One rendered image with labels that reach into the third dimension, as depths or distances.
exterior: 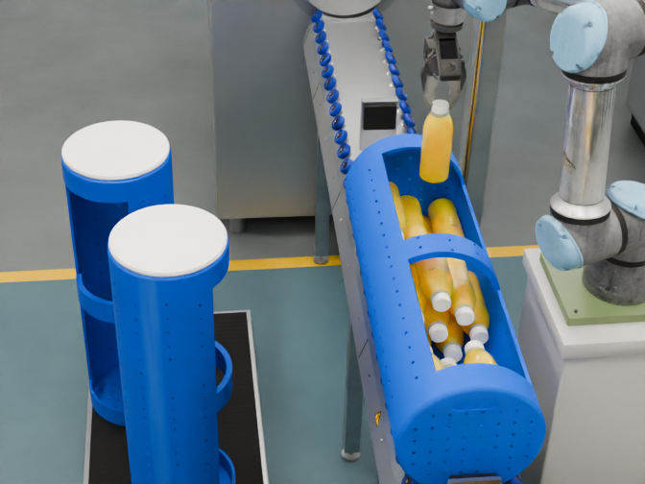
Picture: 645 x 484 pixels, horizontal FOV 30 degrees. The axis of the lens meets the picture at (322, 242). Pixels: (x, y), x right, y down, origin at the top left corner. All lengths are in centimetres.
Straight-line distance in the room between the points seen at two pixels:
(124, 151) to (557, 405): 131
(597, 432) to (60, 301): 226
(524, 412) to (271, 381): 182
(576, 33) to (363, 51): 178
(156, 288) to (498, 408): 91
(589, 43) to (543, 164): 299
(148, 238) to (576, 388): 104
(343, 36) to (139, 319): 148
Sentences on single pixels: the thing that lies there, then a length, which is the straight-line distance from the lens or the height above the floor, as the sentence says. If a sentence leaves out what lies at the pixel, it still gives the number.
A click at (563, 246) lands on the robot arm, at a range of 235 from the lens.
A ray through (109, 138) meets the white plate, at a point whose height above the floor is 104.
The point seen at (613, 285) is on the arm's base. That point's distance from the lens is 252.
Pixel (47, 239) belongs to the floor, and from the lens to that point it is 465.
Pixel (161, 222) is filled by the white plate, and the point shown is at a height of 104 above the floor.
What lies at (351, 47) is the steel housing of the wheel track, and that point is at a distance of 391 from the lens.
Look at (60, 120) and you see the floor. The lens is 537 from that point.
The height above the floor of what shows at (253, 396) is 15.
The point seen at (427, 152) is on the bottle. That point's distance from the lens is 276.
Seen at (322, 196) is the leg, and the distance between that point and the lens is 428.
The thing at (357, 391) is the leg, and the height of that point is 29.
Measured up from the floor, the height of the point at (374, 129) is 101.
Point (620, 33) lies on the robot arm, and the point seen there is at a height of 178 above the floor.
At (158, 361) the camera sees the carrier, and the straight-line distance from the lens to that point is 292.
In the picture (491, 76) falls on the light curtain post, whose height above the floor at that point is 108.
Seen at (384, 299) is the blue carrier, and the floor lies 117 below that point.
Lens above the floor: 273
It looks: 37 degrees down
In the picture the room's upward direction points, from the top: 2 degrees clockwise
